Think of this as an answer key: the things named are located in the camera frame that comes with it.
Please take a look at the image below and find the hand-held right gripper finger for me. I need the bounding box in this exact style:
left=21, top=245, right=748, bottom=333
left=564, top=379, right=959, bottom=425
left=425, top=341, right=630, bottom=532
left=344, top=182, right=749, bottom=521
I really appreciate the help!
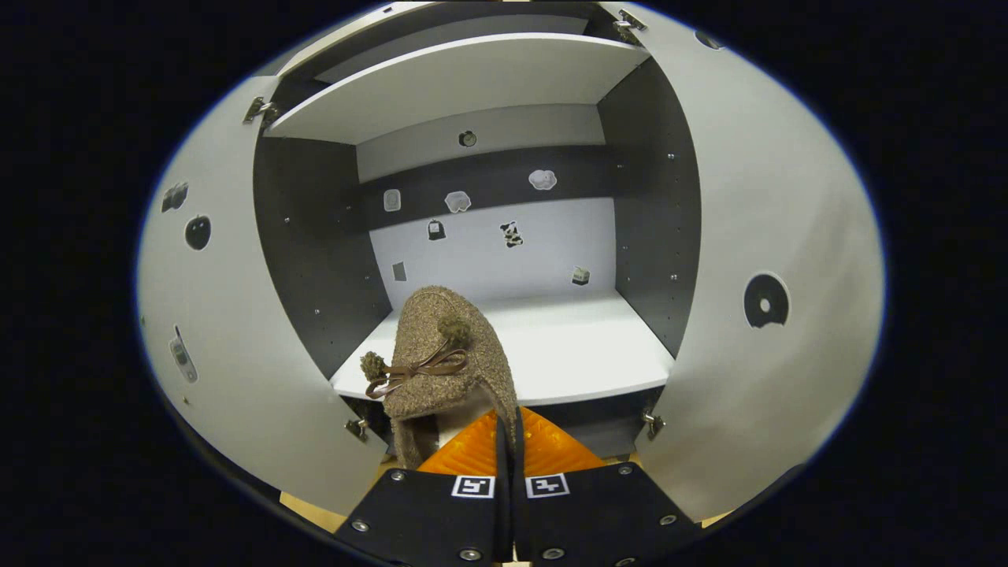
left=335, top=409, right=512, bottom=564
left=513, top=406, right=702, bottom=566

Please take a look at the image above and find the brown fuzzy shoe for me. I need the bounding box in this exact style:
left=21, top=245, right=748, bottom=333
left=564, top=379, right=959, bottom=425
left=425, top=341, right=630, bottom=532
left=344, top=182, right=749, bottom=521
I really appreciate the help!
left=361, top=285, right=519, bottom=471

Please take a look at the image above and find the white shoe cabinet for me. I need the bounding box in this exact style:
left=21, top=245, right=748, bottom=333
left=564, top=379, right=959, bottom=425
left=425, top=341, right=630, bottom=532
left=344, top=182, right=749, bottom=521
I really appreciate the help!
left=135, top=0, right=887, bottom=524

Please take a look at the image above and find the white cabinet door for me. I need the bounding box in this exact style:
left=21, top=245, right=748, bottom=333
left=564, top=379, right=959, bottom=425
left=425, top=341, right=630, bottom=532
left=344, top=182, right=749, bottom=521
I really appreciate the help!
left=598, top=0, right=887, bottom=524
left=135, top=75, right=391, bottom=517

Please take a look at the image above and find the white cabinet shelf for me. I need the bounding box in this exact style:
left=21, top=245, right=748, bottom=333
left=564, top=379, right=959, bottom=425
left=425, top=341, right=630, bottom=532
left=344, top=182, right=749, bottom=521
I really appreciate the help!
left=331, top=290, right=676, bottom=407
left=264, top=33, right=651, bottom=146

